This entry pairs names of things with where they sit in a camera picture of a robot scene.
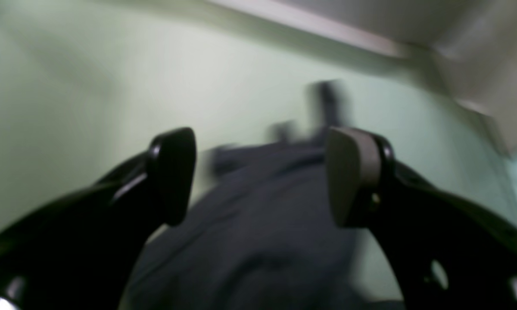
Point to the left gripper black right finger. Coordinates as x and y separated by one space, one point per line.
447 253

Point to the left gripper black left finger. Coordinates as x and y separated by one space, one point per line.
78 251

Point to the black t-shirt with colourful logo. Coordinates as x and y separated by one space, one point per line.
262 239

